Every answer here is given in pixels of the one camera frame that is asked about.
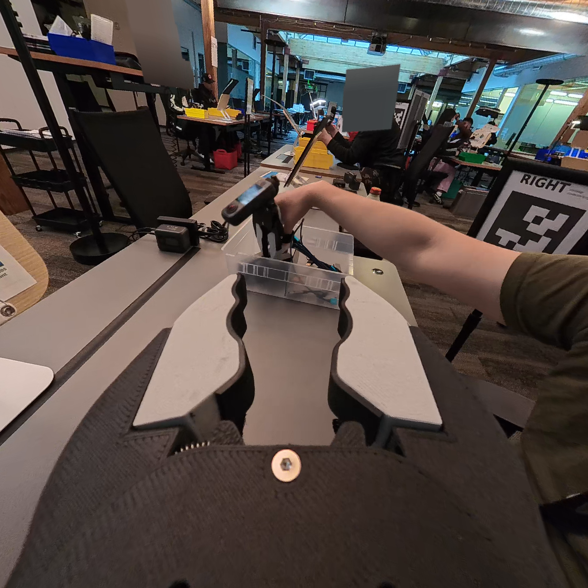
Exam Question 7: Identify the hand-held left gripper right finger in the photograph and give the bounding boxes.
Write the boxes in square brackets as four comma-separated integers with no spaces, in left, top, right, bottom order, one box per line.
[328,275,444,450]

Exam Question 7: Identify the black usb cable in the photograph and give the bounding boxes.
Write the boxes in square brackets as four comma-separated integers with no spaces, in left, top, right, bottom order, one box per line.
[286,285,341,307]

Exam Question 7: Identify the framed black white marker sign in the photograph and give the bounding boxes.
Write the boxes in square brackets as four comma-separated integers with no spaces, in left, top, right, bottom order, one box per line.
[445,156,588,364]

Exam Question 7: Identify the clear plastic storage box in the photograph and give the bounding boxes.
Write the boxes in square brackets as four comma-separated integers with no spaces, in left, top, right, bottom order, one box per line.
[224,224,355,309]

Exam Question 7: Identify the unframed black white marker sign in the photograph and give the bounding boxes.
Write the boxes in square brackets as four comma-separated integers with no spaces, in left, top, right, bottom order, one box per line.
[394,89,430,150]

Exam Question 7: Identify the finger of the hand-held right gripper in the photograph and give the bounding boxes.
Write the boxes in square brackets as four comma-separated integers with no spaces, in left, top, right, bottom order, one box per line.
[260,228,292,262]

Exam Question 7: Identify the black coiled cables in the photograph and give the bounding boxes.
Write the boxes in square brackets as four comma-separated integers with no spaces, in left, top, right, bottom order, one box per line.
[197,220,229,244]

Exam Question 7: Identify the row of yellow bins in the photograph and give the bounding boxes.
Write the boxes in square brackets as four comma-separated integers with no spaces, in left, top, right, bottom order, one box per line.
[184,107,242,121]

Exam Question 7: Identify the blue braided usb cable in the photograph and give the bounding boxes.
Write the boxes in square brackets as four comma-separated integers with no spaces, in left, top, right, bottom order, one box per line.
[288,230,344,307]

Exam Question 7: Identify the person's right forearm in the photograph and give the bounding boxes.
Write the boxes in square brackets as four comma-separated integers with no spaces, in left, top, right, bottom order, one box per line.
[319,181,522,329]

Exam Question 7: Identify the blue storage bin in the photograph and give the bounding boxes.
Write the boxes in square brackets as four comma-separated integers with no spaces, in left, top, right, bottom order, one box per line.
[47,32,116,65]

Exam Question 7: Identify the wooden ceiling post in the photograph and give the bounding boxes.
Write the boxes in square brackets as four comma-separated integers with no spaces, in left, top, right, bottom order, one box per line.
[201,0,217,99]

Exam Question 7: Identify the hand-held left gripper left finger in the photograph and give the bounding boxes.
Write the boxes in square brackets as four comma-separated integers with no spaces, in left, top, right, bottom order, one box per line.
[132,273,255,432]

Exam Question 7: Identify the person's right hand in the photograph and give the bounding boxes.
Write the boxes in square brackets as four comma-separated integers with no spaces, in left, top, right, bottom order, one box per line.
[274,180,324,232]

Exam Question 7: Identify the black utility cart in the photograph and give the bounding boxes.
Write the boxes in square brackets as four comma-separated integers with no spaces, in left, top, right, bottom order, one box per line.
[0,117,99,237]

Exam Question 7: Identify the printed instruction sheet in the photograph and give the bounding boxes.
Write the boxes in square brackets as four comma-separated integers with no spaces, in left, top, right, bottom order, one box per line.
[0,243,37,301]

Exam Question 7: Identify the yellow storage bins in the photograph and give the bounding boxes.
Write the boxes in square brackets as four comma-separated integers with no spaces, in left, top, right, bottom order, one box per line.
[294,135,335,170]

